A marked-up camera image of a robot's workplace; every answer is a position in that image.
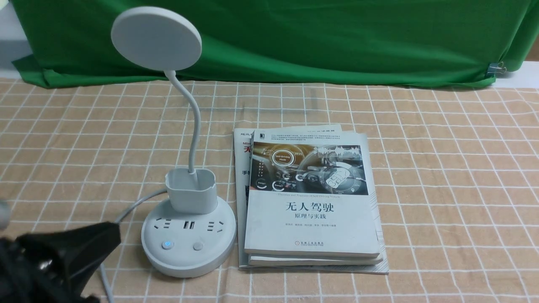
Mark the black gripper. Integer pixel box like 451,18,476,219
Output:
1,222,121,303

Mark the white desk lamp with sockets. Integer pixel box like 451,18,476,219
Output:
110,6,237,278

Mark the middle book in stack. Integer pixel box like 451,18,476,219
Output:
248,253,384,266

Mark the bottom book with red text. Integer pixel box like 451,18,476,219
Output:
233,128,390,275

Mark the green backdrop cloth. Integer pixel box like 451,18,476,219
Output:
11,0,538,88

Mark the top self-driving textbook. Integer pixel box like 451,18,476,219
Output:
244,129,382,258

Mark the checkered tan tablecloth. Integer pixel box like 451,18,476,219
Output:
0,79,539,303

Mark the metal binder clip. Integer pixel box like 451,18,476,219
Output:
485,61,507,77

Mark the white lamp power cable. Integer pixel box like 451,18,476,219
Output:
100,188,168,303

